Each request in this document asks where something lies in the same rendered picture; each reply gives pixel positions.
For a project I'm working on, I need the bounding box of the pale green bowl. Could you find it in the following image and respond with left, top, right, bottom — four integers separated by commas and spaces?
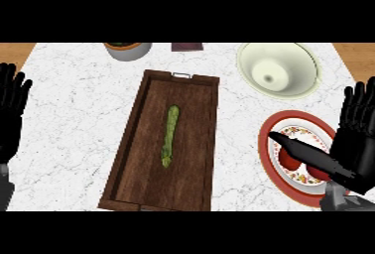
236, 43, 323, 100

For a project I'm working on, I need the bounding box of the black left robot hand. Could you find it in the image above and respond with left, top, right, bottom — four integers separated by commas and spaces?
0, 63, 34, 166

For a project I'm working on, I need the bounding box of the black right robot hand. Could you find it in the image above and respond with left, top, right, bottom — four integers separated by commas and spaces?
269, 76, 375, 196

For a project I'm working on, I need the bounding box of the dark purple flat object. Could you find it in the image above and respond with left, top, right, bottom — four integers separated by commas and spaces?
170, 43, 205, 53

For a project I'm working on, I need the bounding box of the brown wooden tray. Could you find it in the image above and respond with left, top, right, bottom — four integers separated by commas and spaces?
96, 68, 221, 212

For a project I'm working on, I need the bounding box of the red bell pepper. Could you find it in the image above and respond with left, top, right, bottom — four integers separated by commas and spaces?
279, 147, 334, 182

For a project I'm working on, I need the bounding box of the green cucumber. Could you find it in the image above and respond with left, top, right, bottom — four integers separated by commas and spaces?
159, 104, 182, 169

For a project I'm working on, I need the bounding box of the grey potted plant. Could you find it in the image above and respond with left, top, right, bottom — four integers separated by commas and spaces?
102, 43, 154, 63

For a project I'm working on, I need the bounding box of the red rimmed floral plate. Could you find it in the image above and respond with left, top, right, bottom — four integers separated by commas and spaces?
257, 109, 351, 209

